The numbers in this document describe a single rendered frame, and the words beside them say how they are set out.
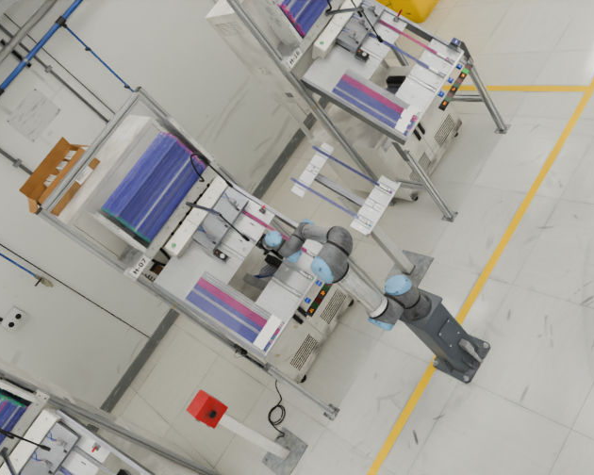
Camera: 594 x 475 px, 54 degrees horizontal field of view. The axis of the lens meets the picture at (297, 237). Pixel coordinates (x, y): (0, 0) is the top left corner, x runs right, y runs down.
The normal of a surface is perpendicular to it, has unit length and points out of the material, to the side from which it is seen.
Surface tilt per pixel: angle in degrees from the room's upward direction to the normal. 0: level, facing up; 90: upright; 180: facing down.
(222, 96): 90
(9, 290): 90
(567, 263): 0
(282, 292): 44
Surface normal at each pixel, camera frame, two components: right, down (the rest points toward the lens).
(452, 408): -0.57, -0.55
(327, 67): 0.03, -0.25
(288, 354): 0.62, 0.20
